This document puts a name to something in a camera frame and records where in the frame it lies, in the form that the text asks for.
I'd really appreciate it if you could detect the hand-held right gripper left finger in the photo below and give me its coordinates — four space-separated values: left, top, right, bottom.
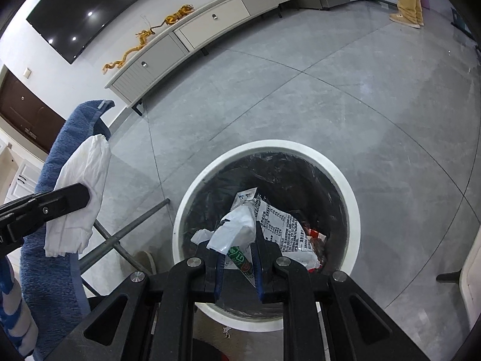
45 241 225 361

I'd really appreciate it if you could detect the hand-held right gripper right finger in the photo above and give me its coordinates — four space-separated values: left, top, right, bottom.
250 219 431 361

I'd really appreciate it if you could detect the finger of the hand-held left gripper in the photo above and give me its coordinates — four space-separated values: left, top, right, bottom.
0 183 92 223

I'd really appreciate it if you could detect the white green plastic bag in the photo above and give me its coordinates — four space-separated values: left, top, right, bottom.
191 203 261 288

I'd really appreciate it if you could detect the white round trash bin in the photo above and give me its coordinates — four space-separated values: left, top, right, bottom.
172 140 358 332

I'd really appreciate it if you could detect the person's left hand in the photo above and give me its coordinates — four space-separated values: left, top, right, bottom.
0 258 39 359

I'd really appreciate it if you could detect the white panelled cupboard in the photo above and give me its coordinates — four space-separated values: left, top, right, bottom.
0 128 46 202

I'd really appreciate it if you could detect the white black-print wrapper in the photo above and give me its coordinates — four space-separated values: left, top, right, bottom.
255 194 321 272

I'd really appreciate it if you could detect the blue fluffy blanket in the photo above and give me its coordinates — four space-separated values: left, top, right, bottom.
20 100 115 360

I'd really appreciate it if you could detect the red white wrapper scrap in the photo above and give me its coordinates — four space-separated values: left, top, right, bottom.
304 227 327 243

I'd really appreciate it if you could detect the dark brown door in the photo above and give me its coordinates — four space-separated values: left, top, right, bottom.
0 65 67 154

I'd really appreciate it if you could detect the black bin liner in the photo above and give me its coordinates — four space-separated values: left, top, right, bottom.
184 152 346 309

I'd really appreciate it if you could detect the white grey television cabinet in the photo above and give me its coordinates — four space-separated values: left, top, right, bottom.
105 0 300 116

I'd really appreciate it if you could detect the golden dragon ornament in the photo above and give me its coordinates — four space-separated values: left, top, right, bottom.
103 26 157 74

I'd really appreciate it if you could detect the white chair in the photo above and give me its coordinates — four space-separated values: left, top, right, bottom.
436 229 481 309

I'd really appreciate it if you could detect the golden tiger ornament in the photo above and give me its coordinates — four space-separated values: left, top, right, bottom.
163 5 195 27

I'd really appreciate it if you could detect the grey metal table frame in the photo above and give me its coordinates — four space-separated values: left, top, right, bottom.
77 199 170 298

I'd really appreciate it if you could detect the black wall television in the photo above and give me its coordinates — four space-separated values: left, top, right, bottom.
26 0 204 65

